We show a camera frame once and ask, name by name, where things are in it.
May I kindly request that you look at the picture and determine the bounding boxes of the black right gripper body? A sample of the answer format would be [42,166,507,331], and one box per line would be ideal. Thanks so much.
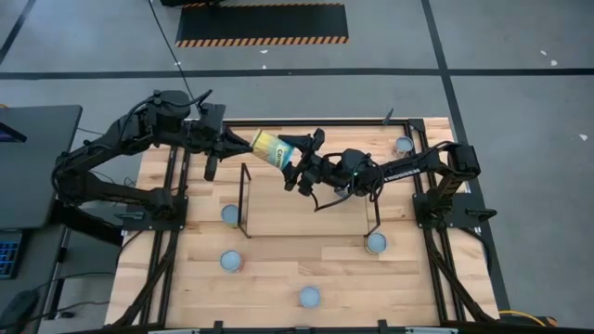
[296,148,342,196]

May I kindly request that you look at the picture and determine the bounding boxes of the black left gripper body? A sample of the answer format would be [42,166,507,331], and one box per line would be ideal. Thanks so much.
[199,121,233,161]

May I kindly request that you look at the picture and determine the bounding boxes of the corn label can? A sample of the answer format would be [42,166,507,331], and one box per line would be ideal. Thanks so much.
[250,128,295,171]

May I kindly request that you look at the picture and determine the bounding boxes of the green box with brown base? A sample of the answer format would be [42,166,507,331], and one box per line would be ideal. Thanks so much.
[220,203,242,229]

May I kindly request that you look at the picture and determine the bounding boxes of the carrots label can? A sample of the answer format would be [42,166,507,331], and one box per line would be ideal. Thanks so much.
[392,135,416,159]

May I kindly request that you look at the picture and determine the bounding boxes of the sliced peaches label can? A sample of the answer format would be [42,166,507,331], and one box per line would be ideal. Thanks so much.
[364,231,389,255]

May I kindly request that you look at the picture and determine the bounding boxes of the pink fruit label can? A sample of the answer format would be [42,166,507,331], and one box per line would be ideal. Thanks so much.
[218,249,244,274]

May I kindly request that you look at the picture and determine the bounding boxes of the salmon label can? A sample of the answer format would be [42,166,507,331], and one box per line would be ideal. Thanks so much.
[298,285,322,310]

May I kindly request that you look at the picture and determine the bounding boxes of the black hazard striped floor mat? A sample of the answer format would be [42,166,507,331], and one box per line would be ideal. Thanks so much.
[174,2,350,49]

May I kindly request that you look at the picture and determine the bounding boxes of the black object on floor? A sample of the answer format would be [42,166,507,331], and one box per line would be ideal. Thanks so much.
[160,0,224,7]

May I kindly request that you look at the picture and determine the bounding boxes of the dark grey desk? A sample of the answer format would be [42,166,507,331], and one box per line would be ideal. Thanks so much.
[0,104,84,232]

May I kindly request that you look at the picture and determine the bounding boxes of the laptop screen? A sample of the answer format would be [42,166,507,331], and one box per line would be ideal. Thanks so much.
[0,121,28,145]

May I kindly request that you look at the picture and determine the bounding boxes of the blue lit keyboard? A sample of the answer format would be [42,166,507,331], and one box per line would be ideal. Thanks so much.
[0,230,24,281]

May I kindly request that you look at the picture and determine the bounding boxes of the black computer mouse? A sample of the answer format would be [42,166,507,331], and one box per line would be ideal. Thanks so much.
[0,289,41,329]

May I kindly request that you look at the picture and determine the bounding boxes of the black aluminium rig frame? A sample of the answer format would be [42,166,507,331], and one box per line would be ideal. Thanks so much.
[104,118,500,334]

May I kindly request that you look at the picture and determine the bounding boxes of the black frame wooden shelf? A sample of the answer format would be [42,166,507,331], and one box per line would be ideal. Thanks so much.
[237,161,382,240]

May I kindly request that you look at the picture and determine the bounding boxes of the black floor cable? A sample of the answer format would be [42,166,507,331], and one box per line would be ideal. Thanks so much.
[147,0,205,117]

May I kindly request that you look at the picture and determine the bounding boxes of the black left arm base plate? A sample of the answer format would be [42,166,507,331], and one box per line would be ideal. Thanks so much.
[121,193,189,232]

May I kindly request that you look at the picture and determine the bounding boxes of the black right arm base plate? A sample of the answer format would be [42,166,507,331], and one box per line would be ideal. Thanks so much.
[411,191,498,230]

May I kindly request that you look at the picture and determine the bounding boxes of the yellow floor cable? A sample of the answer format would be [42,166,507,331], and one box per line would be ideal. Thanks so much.
[497,309,558,328]

